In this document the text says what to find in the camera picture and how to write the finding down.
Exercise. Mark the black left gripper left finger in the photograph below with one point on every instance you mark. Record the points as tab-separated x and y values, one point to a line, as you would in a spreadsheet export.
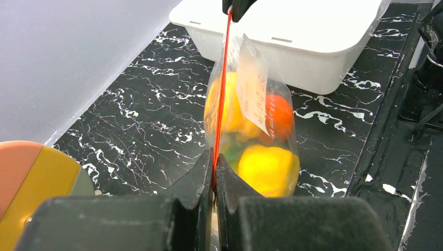
179	218

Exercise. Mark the orange tomato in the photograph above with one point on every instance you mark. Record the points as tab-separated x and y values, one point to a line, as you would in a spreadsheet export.
283	118

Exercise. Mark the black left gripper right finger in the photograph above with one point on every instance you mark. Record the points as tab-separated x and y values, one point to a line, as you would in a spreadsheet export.
250	221

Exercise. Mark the cream orange cylinder container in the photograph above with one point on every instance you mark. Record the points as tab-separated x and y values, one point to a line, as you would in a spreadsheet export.
31	173

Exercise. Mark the green chili pepper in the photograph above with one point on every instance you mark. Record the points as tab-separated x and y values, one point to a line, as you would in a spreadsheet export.
232	151

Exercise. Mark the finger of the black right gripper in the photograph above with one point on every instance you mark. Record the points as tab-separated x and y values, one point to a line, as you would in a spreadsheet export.
237	8

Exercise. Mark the clear zip bag orange zipper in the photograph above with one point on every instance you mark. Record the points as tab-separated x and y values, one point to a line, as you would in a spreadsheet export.
248	117

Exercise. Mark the yellow bell pepper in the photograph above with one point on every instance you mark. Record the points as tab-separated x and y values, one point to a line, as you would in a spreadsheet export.
232	120
271	171

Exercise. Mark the white plastic bin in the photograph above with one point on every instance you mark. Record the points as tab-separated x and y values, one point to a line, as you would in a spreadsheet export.
310	45

